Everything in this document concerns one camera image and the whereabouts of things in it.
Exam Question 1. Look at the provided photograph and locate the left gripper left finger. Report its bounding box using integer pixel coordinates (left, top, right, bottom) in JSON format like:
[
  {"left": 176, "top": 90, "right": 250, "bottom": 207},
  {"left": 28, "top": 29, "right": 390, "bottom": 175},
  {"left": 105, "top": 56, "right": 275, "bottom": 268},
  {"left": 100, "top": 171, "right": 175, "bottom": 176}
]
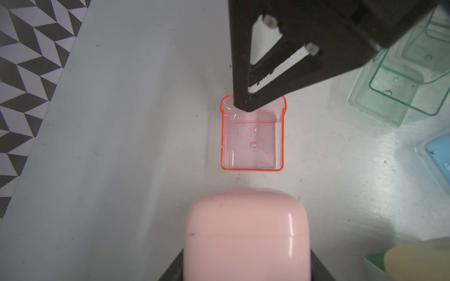
[{"left": 158, "top": 249, "right": 184, "bottom": 281}]

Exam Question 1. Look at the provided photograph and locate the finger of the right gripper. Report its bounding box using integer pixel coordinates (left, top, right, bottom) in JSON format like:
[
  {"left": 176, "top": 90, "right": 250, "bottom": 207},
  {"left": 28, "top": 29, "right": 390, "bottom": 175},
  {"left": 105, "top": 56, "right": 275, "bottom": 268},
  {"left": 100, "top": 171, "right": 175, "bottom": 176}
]
[{"left": 228, "top": 1, "right": 436, "bottom": 112}]

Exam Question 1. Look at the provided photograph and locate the blue transparent tray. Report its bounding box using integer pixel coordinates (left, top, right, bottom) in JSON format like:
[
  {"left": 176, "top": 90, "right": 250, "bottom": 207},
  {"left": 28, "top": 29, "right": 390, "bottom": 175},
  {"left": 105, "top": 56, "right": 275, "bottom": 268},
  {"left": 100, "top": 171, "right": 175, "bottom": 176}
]
[{"left": 415, "top": 132, "right": 450, "bottom": 195}]

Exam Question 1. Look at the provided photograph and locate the pink transparent tray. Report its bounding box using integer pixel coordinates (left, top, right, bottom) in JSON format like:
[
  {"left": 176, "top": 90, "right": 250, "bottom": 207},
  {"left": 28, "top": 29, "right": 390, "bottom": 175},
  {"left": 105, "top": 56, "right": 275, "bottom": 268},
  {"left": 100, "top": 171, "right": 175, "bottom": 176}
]
[{"left": 220, "top": 95, "right": 287, "bottom": 172}]

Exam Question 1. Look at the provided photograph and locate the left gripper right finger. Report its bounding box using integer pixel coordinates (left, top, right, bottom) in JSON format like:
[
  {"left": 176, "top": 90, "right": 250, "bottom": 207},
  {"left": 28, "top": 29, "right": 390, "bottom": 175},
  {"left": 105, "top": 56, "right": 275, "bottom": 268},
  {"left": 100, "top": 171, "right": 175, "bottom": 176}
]
[{"left": 311, "top": 250, "right": 336, "bottom": 281}]

